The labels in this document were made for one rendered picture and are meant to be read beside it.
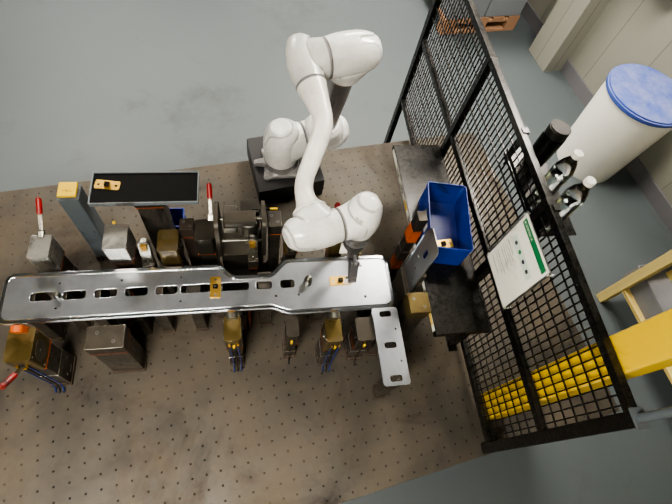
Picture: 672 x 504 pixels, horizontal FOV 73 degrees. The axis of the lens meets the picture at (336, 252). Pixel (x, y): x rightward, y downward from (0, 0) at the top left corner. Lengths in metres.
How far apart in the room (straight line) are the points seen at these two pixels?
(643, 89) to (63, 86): 4.04
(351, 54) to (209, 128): 2.09
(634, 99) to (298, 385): 2.87
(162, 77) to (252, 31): 0.90
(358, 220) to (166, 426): 1.10
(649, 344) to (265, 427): 1.30
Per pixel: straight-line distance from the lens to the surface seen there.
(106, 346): 1.69
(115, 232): 1.76
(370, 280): 1.77
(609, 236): 3.89
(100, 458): 1.96
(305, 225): 1.25
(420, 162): 2.11
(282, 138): 2.01
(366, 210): 1.25
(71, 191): 1.84
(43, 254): 1.86
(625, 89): 3.75
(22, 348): 1.74
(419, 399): 2.00
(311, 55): 1.54
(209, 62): 4.00
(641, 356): 1.33
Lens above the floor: 2.57
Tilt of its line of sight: 61 degrees down
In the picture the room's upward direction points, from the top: 17 degrees clockwise
